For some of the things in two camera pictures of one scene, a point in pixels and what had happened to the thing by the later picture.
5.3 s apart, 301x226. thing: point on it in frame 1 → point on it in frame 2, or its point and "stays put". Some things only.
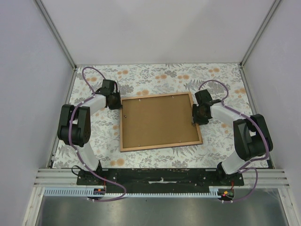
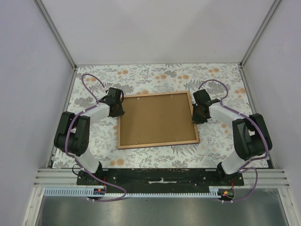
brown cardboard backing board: [158, 120] stays put
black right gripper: [195, 119] stays put
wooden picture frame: [157, 121] stays put
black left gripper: [118, 106] → [121, 112]
